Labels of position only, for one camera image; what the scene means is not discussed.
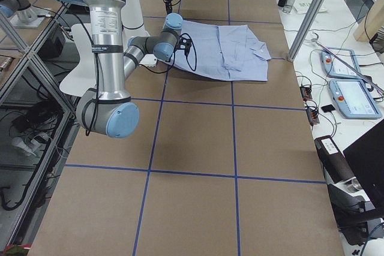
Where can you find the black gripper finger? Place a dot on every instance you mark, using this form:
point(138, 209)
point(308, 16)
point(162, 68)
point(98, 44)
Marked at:
point(168, 6)

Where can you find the blue striped button shirt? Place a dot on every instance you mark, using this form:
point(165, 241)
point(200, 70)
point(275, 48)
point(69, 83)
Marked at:
point(227, 53)

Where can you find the upper teach pendant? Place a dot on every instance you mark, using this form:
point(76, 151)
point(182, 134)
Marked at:
point(334, 68)

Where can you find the teach pendant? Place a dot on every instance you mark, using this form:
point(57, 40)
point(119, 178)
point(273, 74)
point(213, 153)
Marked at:
point(353, 99)
point(334, 68)

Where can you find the lower teach pendant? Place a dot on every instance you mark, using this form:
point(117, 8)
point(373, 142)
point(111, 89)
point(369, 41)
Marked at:
point(353, 99)

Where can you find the black monitor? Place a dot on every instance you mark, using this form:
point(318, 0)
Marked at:
point(365, 158)

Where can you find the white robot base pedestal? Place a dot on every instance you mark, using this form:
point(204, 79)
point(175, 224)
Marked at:
point(101, 44)

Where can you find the aluminium frame post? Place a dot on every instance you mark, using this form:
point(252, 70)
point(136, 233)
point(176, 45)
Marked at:
point(304, 29)

